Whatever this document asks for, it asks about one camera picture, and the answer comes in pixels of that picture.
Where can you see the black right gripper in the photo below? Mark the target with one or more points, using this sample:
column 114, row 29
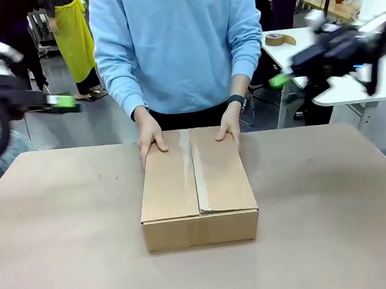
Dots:
column 332, row 54

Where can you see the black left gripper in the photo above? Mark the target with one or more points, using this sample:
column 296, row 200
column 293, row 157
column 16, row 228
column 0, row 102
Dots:
column 11, row 92

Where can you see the brown cardboard box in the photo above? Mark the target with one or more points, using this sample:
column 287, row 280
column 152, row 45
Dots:
column 196, row 189

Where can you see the person's left forearm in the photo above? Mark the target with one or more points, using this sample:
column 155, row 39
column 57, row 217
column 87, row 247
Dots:
column 245, row 66

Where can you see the person's right forearm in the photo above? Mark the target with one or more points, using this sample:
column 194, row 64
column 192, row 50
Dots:
column 129, row 92

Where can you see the person's left hand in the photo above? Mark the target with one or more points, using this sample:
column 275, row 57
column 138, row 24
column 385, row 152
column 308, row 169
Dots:
column 229, row 127

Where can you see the person's right hand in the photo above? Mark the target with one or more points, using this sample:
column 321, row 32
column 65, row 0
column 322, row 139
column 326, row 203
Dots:
column 150, row 135

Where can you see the brown packing tape roll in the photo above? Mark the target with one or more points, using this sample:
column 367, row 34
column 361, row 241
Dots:
column 279, row 38

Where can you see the mannequin with yellow apron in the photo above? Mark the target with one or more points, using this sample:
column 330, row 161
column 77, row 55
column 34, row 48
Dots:
column 75, row 43

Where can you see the black wrist watch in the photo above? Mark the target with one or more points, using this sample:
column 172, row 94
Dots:
column 236, row 100

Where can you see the mannequin in dark clothes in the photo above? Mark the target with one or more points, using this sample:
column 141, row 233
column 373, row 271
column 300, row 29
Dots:
column 26, row 41

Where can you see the light blue bag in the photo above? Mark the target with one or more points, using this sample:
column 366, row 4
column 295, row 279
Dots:
column 4, row 152

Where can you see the wooden workbench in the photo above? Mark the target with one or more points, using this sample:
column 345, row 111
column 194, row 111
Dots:
column 332, row 7

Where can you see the person in light blue sweater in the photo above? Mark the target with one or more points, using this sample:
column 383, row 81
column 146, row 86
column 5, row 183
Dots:
column 175, row 42

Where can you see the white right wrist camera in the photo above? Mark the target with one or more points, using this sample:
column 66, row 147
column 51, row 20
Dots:
column 315, row 18

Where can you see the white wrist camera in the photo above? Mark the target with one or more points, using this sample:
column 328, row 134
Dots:
column 315, row 18
column 7, row 50

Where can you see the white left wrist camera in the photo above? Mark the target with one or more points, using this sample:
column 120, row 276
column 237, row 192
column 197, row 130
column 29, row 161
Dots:
column 7, row 50

